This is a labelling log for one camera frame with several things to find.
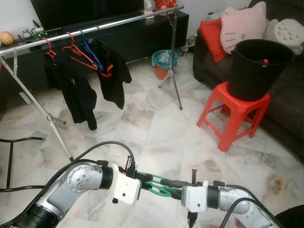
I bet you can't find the green plastic hanger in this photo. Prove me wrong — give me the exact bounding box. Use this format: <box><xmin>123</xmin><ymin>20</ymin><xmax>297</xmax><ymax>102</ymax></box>
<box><xmin>142</xmin><ymin>174</ymin><xmax>186</xmax><ymax>198</ymax></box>

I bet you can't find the blue plastic hanger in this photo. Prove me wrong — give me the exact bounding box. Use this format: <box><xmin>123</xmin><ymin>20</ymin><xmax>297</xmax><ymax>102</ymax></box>
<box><xmin>78</xmin><ymin>28</ymin><xmax>104</xmax><ymax>71</ymax></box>

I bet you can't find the red plastic hanger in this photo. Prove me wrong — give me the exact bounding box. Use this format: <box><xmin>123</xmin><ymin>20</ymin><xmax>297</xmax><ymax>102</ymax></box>
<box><xmin>44</xmin><ymin>38</ymin><xmax>57</xmax><ymax>60</ymax></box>
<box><xmin>62</xmin><ymin>32</ymin><xmax>100</xmax><ymax>72</ymax></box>

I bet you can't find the red plastic stool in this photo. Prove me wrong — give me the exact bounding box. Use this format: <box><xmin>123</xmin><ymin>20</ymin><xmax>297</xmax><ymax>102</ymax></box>
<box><xmin>196</xmin><ymin>81</ymin><xmax>271</xmax><ymax>152</ymax></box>

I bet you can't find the plain black garment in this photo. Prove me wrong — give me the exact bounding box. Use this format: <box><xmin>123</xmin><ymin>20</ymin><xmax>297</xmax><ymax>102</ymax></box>
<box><xmin>93</xmin><ymin>40</ymin><xmax>133</xmax><ymax>110</ymax></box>

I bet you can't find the black garment with green print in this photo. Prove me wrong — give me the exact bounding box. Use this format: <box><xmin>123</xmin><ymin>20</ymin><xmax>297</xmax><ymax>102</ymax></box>
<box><xmin>44</xmin><ymin>50</ymin><xmax>98</xmax><ymax>131</ymax></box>

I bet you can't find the red bin with teal bag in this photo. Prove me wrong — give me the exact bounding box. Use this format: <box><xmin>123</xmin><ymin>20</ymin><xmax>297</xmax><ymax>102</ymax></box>
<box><xmin>152</xmin><ymin>49</ymin><xmax>179</xmax><ymax>80</ymax></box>

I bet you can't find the dark grey fabric sofa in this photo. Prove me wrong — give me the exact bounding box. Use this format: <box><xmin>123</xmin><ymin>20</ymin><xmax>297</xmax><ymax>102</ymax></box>
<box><xmin>192</xmin><ymin>0</ymin><xmax>304</xmax><ymax>157</ymax></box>

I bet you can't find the black plastic bucket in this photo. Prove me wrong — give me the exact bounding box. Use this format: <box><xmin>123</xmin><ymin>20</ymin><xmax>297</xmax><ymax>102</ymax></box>
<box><xmin>227</xmin><ymin>39</ymin><xmax>295</xmax><ymax>101</ymax></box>

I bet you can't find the black television console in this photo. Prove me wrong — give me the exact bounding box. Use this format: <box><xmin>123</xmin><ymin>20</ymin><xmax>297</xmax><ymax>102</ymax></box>
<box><xmin>0</xmin><ymin>10</ymin><xmax>190</xmax><ymax>91</ymax></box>

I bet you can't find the red square cushion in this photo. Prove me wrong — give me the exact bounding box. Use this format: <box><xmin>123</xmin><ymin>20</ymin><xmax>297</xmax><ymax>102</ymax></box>
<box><xmin>199</xmin><ymin>18</ymin><xmax>238</xmax><ymax>64</ymax></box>

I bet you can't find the silver metal clothes rack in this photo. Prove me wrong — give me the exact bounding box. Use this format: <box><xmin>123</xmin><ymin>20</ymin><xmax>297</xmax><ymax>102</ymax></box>
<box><xmin>0</xmin><ymin>5</ymin><xmax>185</xmax><ymax>162</ymax></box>

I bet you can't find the pink cat face cushion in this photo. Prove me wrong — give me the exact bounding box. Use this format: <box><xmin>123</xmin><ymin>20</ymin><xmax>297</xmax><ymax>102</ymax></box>
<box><xmin>220</xmin><ymin>1</ymin><xmax>269</xmax><ymax>55</ymax></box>

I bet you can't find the white tissue box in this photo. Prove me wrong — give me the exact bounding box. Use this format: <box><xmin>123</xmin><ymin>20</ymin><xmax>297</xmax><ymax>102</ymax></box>
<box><xmin>142</xmin><ymin>0</ymin><xmax>155</xmax><ymax>14</ymax></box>

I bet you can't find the black flat television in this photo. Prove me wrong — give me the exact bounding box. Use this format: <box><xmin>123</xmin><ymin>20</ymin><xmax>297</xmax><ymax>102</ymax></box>
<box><xmin>29</xmin><ymin>0</ymin><xmax>145</xmax><ymax>30</ymax></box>

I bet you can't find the red robed figurine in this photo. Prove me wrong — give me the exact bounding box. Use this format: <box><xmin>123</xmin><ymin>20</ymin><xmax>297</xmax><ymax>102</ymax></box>
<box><xmin>154</xmin><ymin>0</ymin><xmax>179</xmax><ymax>11</ymax></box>

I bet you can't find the grey round owl cushion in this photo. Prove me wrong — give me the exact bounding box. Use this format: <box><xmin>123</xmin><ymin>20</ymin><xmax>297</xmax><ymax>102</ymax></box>
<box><xmin>264</xmin><ymin>18</ymin><xmax>304</xmax><ymax>55</ymax></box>

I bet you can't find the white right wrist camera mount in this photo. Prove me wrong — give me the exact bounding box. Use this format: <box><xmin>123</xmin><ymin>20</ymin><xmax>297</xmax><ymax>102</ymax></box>
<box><xmin>181</xmin><ymin>180</ymin><xmax>209</xmax><ymax>213</ymax></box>

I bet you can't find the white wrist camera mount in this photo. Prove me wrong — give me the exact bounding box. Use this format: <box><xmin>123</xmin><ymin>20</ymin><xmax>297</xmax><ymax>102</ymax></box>
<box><xmin>181</xmin><ymin>180</ymin><xmax>209</xmax><ymax>213</ymax></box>
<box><xmin>113</xmin><ymin>164</ymin><xmax>142</xmax><ymax>206</ymax></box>

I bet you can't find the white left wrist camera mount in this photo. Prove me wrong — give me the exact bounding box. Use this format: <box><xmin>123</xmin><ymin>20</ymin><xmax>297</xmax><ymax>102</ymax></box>
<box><xmin>113</xmin><ymin>164</ymin><xmax>142</xmax><ymax>206</ymax></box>

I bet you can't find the black metal chair frame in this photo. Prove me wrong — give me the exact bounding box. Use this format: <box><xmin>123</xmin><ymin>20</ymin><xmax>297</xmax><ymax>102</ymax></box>
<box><xmin>0</xmin><ymin>137</ymin><xmax>46</xmax><ymax>190</ymax></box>

